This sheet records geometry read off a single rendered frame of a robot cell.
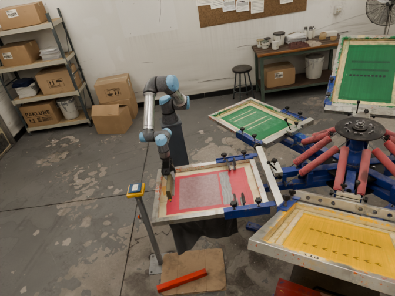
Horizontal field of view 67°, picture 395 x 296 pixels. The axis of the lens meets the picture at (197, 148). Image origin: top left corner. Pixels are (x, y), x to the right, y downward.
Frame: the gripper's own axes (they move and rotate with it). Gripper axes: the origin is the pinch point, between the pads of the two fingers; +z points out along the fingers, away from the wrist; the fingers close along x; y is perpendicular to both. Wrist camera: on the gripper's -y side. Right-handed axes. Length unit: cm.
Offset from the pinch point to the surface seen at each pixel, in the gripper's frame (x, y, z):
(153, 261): 39, 14, 109
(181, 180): -5.8, 14.2, 13.9
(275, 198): -69, -27, 5
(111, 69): 131, 380, 27
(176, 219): -3.0, -29.4, 10.6
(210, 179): -27.9, 10.9, 13.9
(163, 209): 7.1, -14.9, 13.7
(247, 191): -53, -8, 14
